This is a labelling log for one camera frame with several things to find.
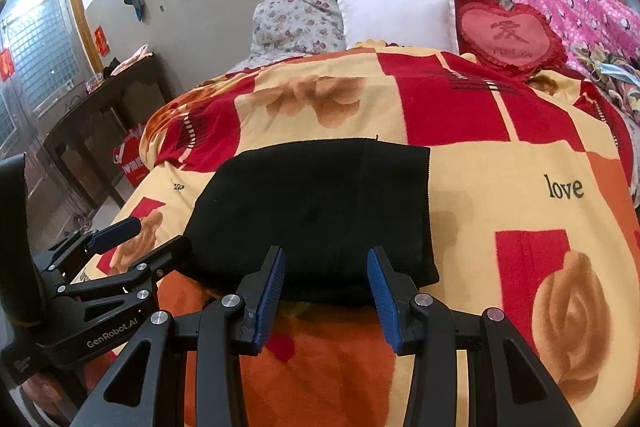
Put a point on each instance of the orange red printed blanket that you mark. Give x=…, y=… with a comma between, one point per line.
x=500, y=167

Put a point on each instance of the pile of colourful clothes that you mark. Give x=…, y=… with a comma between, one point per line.
x=597, y=54

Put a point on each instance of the metal grille door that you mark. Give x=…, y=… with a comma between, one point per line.
x=40, y=32

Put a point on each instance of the black pants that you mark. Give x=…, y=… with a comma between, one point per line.
x=310, y=207

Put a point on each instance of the light blue face mask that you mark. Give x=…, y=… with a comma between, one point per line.
x=620, y=74

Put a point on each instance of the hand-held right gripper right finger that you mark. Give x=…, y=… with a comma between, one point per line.
x=382, y=307

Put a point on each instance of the pink cloth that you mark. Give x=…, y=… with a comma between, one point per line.
x=131, y=59

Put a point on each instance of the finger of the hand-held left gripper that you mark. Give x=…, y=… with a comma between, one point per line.
x=165, y=253
x=115, y=232

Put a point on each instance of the dark wooden table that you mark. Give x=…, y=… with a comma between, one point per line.
x=100, y=99

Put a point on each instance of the pink printed quilt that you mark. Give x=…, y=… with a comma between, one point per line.
x=575, y=7

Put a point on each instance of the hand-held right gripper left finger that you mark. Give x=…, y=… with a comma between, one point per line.
x=270, y=307

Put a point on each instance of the white pillow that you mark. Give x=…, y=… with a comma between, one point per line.
x=400, y=19

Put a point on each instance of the red heart pillow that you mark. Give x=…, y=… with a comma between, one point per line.
x=505, y=34

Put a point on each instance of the red paper decoration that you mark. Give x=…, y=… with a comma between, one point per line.
x=6, y=66
x=100, y=41

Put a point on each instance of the red cardboard box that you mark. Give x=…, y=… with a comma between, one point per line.
x=131, y=157

